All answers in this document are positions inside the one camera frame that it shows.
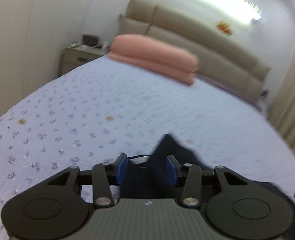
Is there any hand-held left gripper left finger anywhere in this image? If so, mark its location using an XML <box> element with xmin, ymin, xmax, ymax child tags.
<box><xmin>46</xmin><ymin>153</ymin><xmax>128</xmax><ymax>208</ymax></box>

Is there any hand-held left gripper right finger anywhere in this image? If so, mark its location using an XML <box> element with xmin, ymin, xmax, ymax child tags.
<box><xmin>166</xmin><ymin>155</ymin><xmax>249</xmax><ymax>208</ymax></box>

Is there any navy striped hoodie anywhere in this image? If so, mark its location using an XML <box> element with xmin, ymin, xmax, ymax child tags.
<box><xmin>119</xmin><ymin>134</ymin><xmax>295</xmax><ymax>202</ymax></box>

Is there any bed with floral quilt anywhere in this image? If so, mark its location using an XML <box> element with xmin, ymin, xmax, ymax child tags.
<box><xmin>0</xmin><ymin>54</ymin><xmax>295</xmax><ymax>240</ymax></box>

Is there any beige curtain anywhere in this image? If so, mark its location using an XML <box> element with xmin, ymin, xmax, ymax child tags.
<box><xmin>268</xmin><ymin>37</ymin><xmax>295</xmax><ymax>165</ymax></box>

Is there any mauve bed sheet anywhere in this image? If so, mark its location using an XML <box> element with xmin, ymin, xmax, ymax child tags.
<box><xmin>195</xmin><ymin>74</ymin><xmax>261</xmax><ymax>108</ymax></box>

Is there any folded pink blanket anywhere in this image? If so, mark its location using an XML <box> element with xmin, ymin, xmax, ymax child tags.
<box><xmin>107</xmin><ymin>34</ymin><xmax>200</xmax><ymax>85</ymax></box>

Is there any grey nightstand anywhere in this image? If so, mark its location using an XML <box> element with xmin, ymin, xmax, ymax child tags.
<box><xmin>60</xmin><ymin>45</ymin><xmax>108</xmax><ymax>77</ymax></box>

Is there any dark clock on nightstand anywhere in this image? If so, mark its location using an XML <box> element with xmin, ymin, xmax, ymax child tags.
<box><xmin>82</xmin><ymin>34</ymin><xmax>99</xmax><ymax>45</ymax></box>

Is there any beige padded headboard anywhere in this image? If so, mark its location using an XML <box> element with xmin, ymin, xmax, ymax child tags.
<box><xmin>117</xmin><ymin>0</ymin><xmax>272</xmax><ymax>103</ymax></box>

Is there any orange plush toy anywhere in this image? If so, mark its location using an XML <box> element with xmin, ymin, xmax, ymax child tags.
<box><xmin>216</xmin><ymin>19</ymin><xmax>234</xmax><ymax>35</ymax></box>

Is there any white wardrobe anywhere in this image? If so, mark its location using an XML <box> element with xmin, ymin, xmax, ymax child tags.
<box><xmin>0</xmin><ymin>0</ymin><xmax>98</xmax><ymax>128</ymax></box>

